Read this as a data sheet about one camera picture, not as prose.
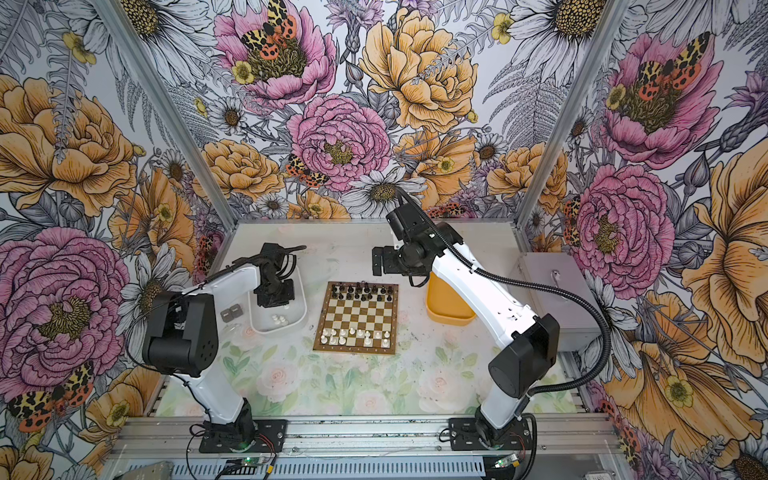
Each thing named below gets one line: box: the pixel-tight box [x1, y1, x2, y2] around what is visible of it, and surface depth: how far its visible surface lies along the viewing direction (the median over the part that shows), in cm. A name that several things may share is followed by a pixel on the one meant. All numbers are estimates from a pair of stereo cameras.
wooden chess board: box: [313, 281, 399, 354], surface depth 96 cm
